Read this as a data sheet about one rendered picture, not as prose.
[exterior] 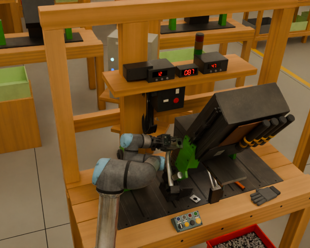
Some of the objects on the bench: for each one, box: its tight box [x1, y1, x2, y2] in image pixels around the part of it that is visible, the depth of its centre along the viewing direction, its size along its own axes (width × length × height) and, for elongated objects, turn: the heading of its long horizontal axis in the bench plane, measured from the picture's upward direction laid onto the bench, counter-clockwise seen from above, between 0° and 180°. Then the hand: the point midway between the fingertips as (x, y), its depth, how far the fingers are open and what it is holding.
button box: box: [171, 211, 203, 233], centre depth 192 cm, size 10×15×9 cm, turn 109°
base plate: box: [117, 148, 284, 230], centre depth 222 cm, size 42×110×2 cm, turn 109°
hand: (176, 143), depth 201 cm, fingers closed on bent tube, 3 cm apart
